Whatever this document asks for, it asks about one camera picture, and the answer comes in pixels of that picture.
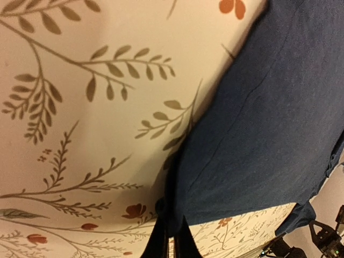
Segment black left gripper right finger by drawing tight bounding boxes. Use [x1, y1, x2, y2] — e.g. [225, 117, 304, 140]
[174, 217, 202, 258]

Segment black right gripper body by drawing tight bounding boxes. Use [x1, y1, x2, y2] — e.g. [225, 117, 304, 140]
[309, 205, 343, 255]

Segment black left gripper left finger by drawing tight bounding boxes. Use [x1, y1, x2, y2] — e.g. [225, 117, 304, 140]
[141, 218, 169, 258]

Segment navy blue t-shirt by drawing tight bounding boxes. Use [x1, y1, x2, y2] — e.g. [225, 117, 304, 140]
[157, 1, 343, 236]

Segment right robot arm white sleeves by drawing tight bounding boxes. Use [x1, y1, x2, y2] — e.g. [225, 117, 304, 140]
[261, 237, 306, 258]

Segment floral patterned table cloth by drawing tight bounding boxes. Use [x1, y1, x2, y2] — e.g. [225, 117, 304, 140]
[1, 1, 296, 257]

